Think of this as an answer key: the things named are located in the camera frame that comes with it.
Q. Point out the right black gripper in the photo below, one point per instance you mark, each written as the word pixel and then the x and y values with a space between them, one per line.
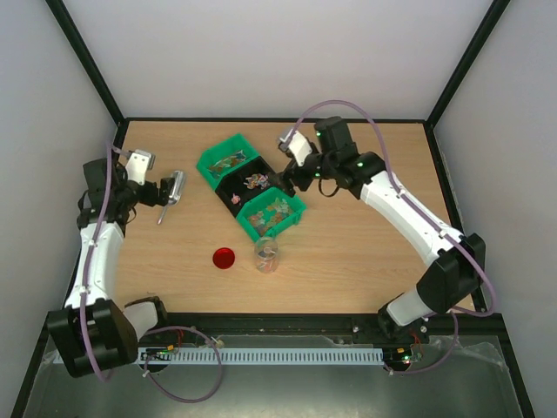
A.
pixel 298 175

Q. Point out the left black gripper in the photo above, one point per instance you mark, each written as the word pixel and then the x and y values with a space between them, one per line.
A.
pixel 153 199

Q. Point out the green bin star candies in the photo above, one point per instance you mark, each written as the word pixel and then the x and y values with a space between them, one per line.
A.
pixel 270 213

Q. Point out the metal candy scoop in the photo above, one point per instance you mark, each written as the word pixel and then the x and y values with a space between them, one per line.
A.
pixel 177 182

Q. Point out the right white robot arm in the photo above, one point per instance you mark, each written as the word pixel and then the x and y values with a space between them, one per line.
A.
pixel 454 262

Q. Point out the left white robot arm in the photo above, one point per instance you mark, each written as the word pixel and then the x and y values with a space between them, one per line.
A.
pixel 91 333

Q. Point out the green bin wrapped candies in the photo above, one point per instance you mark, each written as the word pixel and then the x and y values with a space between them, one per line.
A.
pixel 223 158

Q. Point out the black bin lollipops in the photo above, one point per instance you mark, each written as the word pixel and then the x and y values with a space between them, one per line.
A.
pixel 243 183

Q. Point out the clear glass jar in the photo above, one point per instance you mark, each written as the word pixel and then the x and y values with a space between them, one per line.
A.
pixel 266 255

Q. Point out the red jar lid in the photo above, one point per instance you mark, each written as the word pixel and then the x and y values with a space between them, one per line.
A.
pixel 223 258

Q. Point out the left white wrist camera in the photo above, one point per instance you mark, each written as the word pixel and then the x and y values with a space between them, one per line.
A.
pixel 139 162

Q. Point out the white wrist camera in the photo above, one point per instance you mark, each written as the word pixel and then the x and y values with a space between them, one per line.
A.
pixel 139 162
pixel 295 145

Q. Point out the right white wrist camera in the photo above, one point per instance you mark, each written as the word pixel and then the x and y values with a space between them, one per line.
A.
pixel 295 145

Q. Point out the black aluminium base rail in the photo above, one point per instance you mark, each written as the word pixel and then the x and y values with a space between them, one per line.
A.
pixel 278 324

